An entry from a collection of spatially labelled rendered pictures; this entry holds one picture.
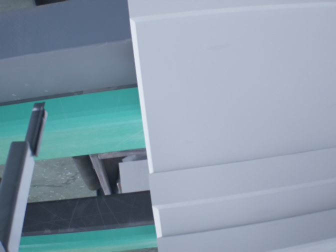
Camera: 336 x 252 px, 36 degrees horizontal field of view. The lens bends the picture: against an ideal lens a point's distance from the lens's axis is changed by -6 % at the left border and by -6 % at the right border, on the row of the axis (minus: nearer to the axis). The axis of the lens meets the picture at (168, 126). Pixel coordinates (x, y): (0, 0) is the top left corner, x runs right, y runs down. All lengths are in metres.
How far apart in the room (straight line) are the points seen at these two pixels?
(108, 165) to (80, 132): 0.81
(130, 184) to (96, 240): 0.49
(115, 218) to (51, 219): 0.05
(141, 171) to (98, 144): 0.69
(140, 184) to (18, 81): 0.71
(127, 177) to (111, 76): 0.71
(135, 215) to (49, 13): 0.25
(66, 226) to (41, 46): 0.25
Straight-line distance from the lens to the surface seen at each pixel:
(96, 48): 0.18
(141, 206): 0.41
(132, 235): 0.41
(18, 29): 0.19
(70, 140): 0.21
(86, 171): 1.09
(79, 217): 0.42
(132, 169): 0.91
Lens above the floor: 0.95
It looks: 23 degrees down
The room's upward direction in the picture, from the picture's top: 172 degrees clockwise
